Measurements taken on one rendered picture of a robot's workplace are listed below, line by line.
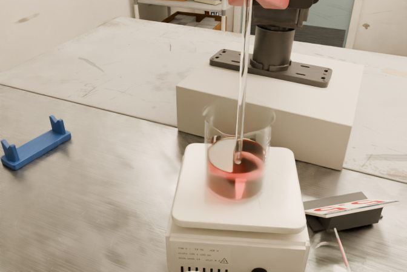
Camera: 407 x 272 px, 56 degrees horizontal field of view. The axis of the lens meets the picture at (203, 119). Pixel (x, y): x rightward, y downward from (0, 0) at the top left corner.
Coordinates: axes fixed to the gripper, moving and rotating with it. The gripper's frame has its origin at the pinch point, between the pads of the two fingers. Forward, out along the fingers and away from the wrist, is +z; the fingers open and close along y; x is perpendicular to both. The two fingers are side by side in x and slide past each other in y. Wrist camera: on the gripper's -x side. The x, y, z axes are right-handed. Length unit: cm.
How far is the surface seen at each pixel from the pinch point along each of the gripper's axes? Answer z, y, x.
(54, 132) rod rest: -15.4, -30.9, 27.1
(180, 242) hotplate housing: 4.5, -4.1, 21.9
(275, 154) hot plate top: -7.5, 3.0, 19.4
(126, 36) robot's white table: -62, -40, 28
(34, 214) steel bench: -0.4, -24.1, 28.3
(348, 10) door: -291, 38, 74
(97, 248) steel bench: 2.2, -14.5, 28.3
